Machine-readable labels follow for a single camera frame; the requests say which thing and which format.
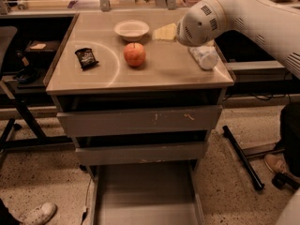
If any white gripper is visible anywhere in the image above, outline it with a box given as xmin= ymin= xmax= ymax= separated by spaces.
xmin=151 ymin=0 xmax=231 ymax=48

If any clear plastic water bottle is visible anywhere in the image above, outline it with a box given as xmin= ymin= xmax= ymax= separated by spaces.
xmin=188 ymin=46 xmax=218 ymax=70

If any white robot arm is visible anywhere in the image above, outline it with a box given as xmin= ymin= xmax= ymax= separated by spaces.
xmin=175 ymin=0 xmax=300 ymax=78

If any grey drawer cabinet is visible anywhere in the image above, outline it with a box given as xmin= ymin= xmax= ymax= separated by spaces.
xmin=46 ymin=10 xmax=233 ymax=225

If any middle drawer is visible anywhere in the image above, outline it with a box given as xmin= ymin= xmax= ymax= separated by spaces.
xmin=76 ymin=142 xmax=208 ymax=166

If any drawer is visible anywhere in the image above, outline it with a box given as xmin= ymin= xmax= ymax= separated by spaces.
xmin=89 ymin=161 xmax=205 ymax=225
xmin=57 ymin=105 xmax=222 ymax=137
xmin=76 ymin=142 xmax=208 ymax=166

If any top drawer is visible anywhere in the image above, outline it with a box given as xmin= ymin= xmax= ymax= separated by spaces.
xmin=57 ymin=105 xmax=222 ymax=137

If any bottom drawer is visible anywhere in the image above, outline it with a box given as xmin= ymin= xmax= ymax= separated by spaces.
xmin=89 ymin=161 xmax=205 ymax=225

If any white bowl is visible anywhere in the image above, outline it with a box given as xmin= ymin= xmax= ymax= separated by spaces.
xmin=113 ymin=20 xmax=149 ymax=42

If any red apple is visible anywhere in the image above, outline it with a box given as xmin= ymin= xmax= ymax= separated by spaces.
xmin=124 ymin=42 xmax=146 ymax=68

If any black snack packet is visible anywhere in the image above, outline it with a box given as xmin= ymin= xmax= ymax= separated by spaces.
xmin=75 ymin=48 xmax=98 ymax=70

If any black table leg bar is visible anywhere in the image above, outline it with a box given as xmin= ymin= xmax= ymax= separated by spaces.
xmin=222 ymin=126 xmax=264 ymax=191

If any black box on shelf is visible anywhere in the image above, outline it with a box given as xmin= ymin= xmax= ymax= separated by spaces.
xmin=25 ymin=40 xmax=60 ymax=59

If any brown shoe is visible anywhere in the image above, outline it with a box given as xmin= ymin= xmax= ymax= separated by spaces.
xmin=263 ymin=154 xmax=300 ymax=183

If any white sneaker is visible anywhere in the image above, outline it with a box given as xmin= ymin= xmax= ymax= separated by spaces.
xmin=20 ymin=202 xmax=57 ymax=225

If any black desk frame left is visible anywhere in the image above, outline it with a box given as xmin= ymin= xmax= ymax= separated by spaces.
xmin=0 ymin=81 xmax=72 ymax=163

